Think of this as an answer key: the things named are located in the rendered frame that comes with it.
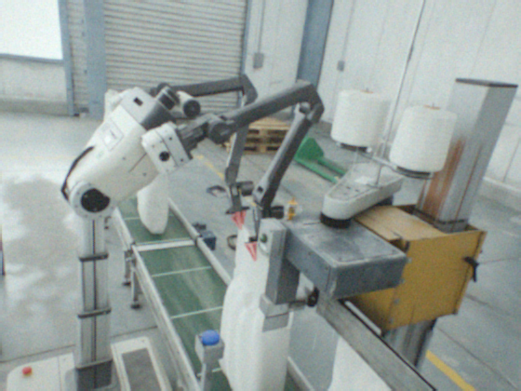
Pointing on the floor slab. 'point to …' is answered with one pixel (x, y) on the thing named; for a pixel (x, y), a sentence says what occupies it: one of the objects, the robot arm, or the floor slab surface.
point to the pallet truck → (309, 151)
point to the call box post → (207, 376)
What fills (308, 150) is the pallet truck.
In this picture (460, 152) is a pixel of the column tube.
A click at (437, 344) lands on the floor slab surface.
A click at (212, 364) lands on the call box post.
